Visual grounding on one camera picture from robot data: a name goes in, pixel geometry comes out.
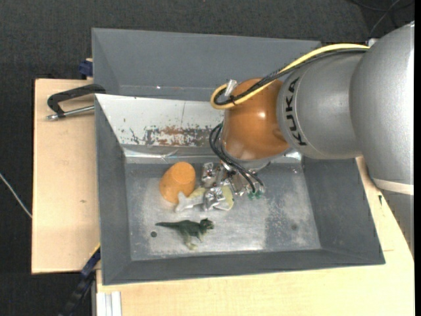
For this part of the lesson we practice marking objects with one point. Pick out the pale yellow and white toy fish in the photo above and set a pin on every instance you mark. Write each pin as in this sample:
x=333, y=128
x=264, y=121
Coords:
x=189, y=202

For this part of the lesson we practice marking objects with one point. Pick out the orange plastic cup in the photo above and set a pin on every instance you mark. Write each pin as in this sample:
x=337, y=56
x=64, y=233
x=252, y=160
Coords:
x=177, y=181

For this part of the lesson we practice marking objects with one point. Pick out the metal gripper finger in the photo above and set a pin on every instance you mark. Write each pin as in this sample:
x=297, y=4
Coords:
x=210, y=174
x=213, y=199

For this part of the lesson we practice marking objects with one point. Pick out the green toy dinosaur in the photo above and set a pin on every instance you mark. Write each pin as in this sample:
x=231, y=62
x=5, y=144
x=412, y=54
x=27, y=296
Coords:
x=190, y=229

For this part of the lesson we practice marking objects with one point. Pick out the pale wood flat board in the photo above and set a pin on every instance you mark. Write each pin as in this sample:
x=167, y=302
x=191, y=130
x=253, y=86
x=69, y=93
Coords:
x=62, y=183

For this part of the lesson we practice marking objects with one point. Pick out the grey metal bin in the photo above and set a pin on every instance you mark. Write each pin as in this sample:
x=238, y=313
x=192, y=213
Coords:
x=283, y=209

